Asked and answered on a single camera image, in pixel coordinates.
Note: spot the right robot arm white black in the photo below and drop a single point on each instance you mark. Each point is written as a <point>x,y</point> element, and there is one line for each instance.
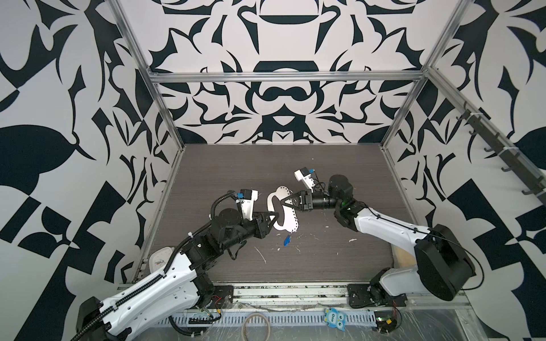
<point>443,265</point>

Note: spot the silver metal key holder plate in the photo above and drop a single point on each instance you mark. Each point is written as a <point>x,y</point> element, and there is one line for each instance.
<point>287,220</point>

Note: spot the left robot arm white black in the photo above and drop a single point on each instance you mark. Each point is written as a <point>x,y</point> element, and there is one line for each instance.
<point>182,283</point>

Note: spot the black wall hook rack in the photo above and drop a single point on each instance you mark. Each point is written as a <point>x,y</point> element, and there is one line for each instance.
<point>499,145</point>

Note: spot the white slotted cable duct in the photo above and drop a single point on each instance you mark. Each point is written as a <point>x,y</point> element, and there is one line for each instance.
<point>364,319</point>

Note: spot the green lit circuit board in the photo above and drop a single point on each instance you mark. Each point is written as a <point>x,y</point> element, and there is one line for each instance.
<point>388,322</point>

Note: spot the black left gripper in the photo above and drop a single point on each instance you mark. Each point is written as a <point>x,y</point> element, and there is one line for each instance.
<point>261,222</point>

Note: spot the white kitchen timer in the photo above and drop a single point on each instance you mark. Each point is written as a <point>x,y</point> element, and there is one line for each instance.
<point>159,258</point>

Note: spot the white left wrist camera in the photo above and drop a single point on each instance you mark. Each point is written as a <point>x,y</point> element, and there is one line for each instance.
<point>246,199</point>

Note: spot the beige tape roll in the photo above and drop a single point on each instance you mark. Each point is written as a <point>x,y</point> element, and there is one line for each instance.
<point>254,323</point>

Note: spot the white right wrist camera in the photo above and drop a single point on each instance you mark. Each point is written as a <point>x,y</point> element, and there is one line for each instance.
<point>304,175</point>

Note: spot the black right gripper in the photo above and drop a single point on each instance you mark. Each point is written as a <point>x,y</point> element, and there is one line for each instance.
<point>306,199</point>

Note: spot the blue owl toy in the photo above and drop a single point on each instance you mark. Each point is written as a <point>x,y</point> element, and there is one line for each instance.
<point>335,319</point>

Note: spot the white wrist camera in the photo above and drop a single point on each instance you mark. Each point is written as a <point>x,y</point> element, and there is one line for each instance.
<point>304,175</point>
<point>246,199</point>

